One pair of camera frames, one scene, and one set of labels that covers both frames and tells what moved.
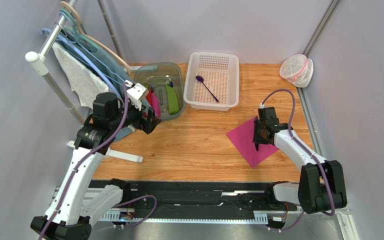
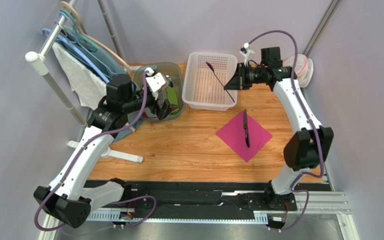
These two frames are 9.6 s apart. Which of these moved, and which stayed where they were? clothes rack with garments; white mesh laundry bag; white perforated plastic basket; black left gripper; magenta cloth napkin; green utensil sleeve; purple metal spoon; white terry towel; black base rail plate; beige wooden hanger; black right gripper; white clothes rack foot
Moved: black right gripper; purple metal spoon; magenta cloth napkin; black left gripper
Stayed: clothes rack with garments; beige wooden hanger; white terry towel; white perforated plastic basket; white clothes rack foot; white mesh laundry bag; black base rail plate; green utensil sleeve
